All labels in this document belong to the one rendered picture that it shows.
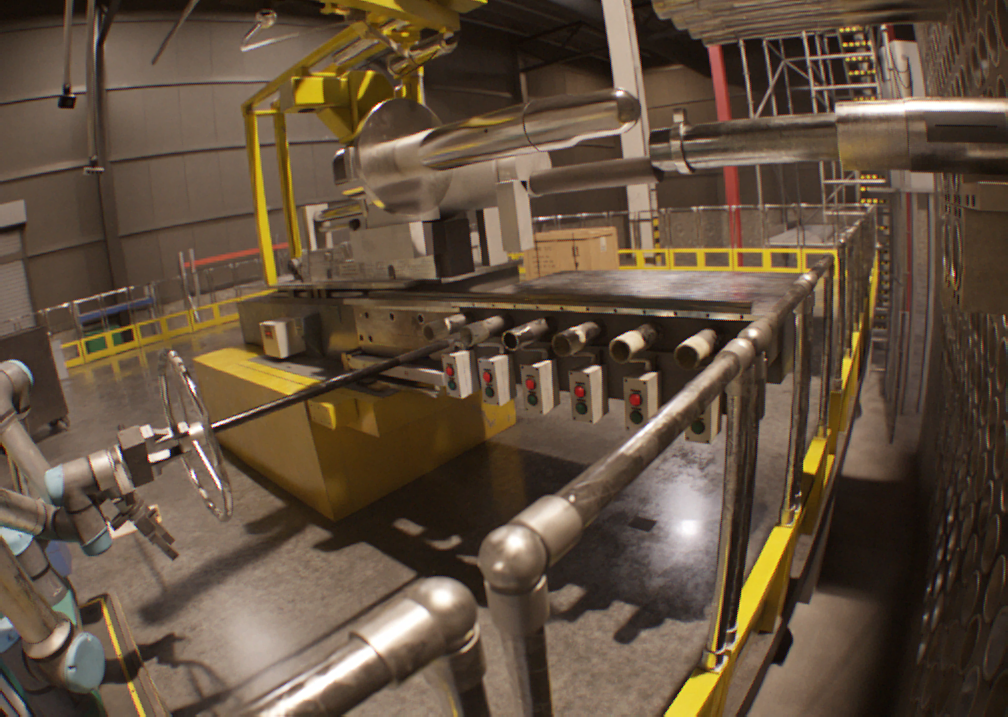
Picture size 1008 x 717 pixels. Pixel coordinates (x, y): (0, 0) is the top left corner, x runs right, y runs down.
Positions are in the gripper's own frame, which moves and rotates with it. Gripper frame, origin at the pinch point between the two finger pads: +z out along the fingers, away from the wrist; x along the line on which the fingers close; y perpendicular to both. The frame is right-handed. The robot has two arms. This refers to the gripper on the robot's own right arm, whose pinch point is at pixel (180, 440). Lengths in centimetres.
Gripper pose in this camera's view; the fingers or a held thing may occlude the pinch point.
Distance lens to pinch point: 119.9
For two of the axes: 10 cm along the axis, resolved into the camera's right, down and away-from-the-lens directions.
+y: -6.9, -5.9, 4.2
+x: -3.2, 7.7, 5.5
